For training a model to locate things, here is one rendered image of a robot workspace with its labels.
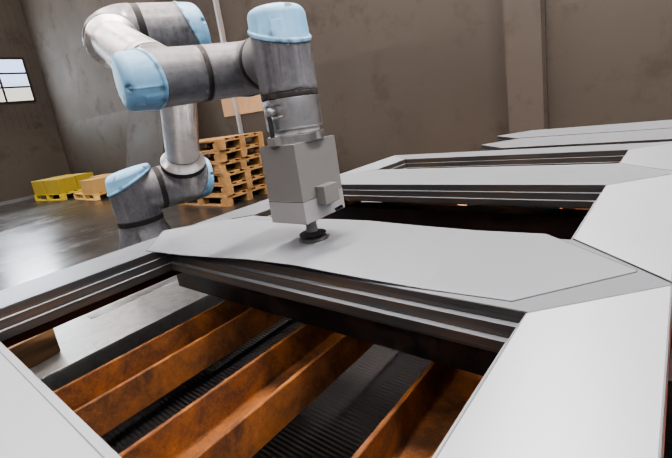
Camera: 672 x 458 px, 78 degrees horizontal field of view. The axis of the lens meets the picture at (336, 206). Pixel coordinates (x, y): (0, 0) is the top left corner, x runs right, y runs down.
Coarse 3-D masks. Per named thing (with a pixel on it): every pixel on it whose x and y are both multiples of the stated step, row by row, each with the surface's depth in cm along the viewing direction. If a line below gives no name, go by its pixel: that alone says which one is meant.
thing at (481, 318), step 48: (384, 192) 93; (432, 192) 85; (480, 192) 79; (528, 192) 74; (576, 192) 69; (576, 240) 47; (96, 288) 60; (288, 288) 51; (336, 288) 46; (384, 288) 43; (576, 288) 36; (624, 288) 35; (0, 336) 51; (480, 336) 35; (480, 384) 28
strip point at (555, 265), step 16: (544, 240) 48; (560, 240) 47; (544, 256) 44; (560, 256) 43; (576, 256) 42; (592, 256) 42; (528, 272) 40; (544, 272) 40; (560, 272) 39; (576, 272) 39; (592, 272) 39; (608, 272) 38; (624, 272) 38; (528, 288) 37; (544, 288) 37; (560, 288) 36
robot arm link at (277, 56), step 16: (256, 16) 49; (272, 16) 49; (288, 16) 49; (304, 16) 51; (256, 32) 50; (272, 32) 49; (288, 32) 49; (304, 32) 51; (256, 48) 51; (272, 48) 50; (288, 48) 50; (304, 48) 51; (256, 64) 52; (272, 64) 50; (288, 64) 50; (304, 64) 51; (256, 80) 55; (272, 80) 51; (288, 80) 50; (304, 80) 51; (272, 96) 51; (288, 96) 51
